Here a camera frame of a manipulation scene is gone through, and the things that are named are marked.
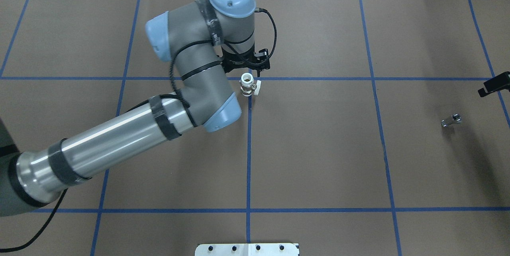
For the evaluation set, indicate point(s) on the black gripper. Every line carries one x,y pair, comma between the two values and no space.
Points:
236,64

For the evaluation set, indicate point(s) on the white PPR valve with handle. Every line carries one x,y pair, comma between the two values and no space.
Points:
250,86

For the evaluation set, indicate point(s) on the chrome metal pipe fitting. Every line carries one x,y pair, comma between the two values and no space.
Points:
451,120

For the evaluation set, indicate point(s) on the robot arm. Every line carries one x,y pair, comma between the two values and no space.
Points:
199,40

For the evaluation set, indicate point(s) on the white metal base plate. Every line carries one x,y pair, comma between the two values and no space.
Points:
248,249

